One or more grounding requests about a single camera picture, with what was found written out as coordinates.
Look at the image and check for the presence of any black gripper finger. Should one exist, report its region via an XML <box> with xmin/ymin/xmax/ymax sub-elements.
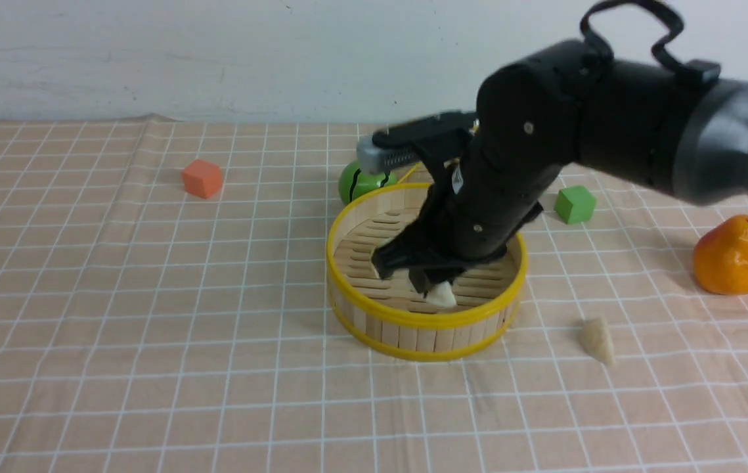
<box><xmin>371</xmin><ymin>223</ymin><xmax>443</xmax><ymax>279</ymax></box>

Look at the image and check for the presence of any bamboo steamer tray yellow rim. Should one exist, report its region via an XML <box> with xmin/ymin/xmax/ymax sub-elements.
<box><xmin>325</xmin><ymin>183</ymin><xmax>529</xmax><ymax>362</ymax></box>

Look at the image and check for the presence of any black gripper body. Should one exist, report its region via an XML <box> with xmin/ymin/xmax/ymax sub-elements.
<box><xmin>372</xmin><ymin>112</ymin><xmax>561</xmax><ymax>263</ymax></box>

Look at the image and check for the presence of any black cable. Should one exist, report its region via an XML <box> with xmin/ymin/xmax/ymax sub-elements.
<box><xmin>579</xmin><ymin>0</ymin><xmax>721</xmax><ymax>73</ymax></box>

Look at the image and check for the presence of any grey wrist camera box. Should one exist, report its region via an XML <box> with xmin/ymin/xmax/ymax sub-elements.
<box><xmin>356</xmin><ymin>135</ymin><xmax>421</xmax><ymax>175</ymax></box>

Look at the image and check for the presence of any beige dumpling front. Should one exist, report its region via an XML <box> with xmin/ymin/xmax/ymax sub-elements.
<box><xmin>424</xmin><ymin>281</ymin><xmax>458</xmax><ymax>309</ymax></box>

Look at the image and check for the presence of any green cube block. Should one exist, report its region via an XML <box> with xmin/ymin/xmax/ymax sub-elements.
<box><xmin>554</xmin><ymin>185</ymin><xmax>597</xmax><ymax>225</ymax></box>

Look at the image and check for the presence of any green watermelon toy ball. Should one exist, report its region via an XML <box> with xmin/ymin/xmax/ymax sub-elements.
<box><xmin>338</xmin><ymin>161</ymin><xmax>398</xmax><ymax>206</ymax></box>

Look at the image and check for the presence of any checked peach tablecloth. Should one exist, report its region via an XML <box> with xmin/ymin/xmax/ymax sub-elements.
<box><xmin>0</xmin><ymin>116</ymin><xmax>748</xmax><ymax>472</ymax></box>

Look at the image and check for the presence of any orange cube block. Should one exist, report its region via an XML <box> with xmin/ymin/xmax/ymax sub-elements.
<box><xmin>181</xmin><ymin>159</ymin><xmax>224</xmax><ymax>200</ymax></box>

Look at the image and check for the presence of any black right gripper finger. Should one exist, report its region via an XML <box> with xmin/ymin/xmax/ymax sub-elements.
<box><xmin>408</xmin><ymin>259</ymin><xmax>479</xmax><ymax>294</ymax></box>

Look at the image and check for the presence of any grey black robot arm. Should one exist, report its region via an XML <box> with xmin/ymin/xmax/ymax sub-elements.
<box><xmin>357</xmin><ymin>40</ymin><xmax>748</xmax><ymax>294</ymax></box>

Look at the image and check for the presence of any orange yellow toy pear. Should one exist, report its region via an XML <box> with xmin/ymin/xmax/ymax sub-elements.
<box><xmin>693</xmin><ymin>214</ymin><xmax>748</xmax><ymax>296</ymax></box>

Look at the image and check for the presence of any beige dumpling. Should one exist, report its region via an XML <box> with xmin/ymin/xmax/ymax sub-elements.
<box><xmin>424</xmin><ymin>281</ymin><xmax>458</xmax><ymax>309</ymax></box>
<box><xmin>578</xmin><ymin>317</ymin><xmax>616</xmax><ymax>367</ymax></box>

